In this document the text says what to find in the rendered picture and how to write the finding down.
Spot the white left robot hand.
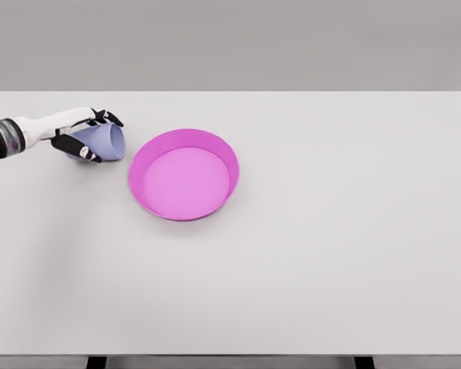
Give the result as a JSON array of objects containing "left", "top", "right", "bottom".
[{"left": 39, "top": 106, "right": 124, "bottom": 165}]

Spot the lavender blue cup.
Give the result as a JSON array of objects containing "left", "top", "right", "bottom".
[{"left": 64, "top": 122, "right": 126, "bottom": 163}]

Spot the pink round plate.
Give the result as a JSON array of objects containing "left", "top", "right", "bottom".
[{"left": 128, "top": 128, "right": 240, "bottom": 223}]

